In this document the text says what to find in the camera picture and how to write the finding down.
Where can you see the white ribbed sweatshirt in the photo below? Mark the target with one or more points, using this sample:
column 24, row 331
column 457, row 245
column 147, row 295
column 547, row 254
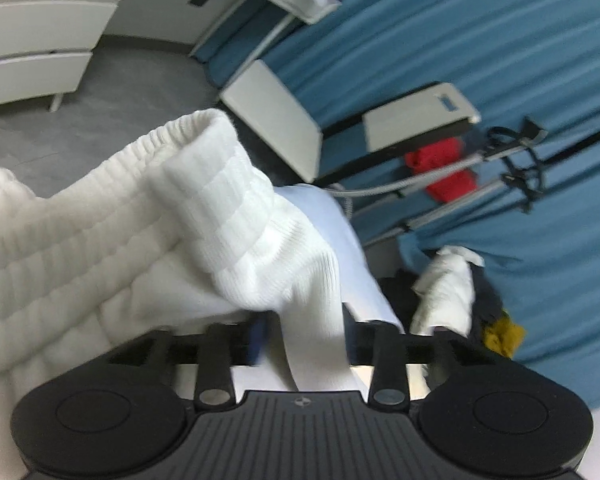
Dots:
column 205, row 200

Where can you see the blue curtain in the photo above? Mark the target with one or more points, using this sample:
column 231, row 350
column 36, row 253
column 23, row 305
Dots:
column 555, row 260
column 430, row 25

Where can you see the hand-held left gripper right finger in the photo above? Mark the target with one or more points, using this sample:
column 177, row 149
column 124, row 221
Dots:
column 387, row 360

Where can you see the red cloth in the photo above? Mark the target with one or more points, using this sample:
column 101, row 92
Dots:
column 447, row 170

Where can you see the white pants with striped tape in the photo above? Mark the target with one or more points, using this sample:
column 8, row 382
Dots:
column 447, row 285

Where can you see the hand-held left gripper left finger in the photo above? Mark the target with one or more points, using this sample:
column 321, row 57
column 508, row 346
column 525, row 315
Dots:
column 256, row 342

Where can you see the grey panel with blue label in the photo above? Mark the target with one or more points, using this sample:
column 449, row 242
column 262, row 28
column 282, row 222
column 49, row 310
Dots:
column 420, row 117

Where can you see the white folding board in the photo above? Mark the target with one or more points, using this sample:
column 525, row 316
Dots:
column 275, row 115

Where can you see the white drawer chest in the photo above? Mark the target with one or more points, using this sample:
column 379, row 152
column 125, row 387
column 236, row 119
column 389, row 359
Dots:
column 35, row 45

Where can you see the mustard yellow garment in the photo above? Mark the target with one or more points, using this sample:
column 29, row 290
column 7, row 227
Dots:
column 502, row 335

